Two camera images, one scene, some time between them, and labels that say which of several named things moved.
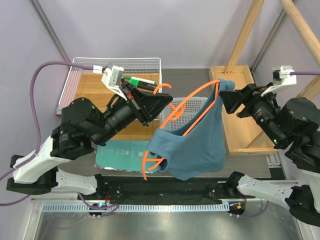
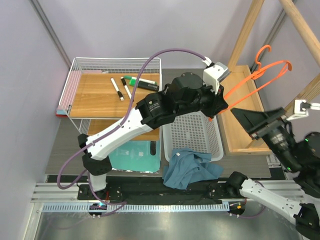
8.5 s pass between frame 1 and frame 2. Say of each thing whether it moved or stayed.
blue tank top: moved
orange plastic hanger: moved
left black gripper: moved
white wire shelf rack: stayed
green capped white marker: stayed
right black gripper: moved
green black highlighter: stayed
